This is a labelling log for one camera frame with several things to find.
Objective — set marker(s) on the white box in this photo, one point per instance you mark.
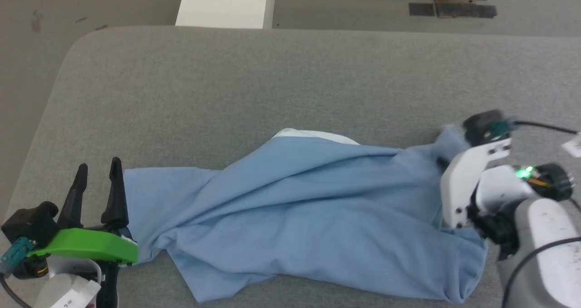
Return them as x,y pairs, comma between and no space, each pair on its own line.
224,3

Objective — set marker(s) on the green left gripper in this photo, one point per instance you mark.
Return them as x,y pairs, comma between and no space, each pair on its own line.
86,246

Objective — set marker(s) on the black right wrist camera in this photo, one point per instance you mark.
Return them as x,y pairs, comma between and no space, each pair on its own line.
481,124

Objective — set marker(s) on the grey fabric sofa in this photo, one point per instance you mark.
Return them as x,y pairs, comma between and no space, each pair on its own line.
227,81

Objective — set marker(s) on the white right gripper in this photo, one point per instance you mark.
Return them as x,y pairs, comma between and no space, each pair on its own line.
458,190

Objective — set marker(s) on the large black floor plate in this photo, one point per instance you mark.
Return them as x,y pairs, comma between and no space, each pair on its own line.
467,9

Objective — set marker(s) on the light blue shirt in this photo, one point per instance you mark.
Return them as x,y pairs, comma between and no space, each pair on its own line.
295,199

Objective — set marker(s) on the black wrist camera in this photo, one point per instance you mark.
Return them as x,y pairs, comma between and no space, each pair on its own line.
29,224
481,124

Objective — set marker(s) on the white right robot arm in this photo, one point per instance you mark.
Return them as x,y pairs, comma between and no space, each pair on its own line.
549,253

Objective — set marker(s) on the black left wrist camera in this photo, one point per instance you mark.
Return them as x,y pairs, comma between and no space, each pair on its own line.
29,224

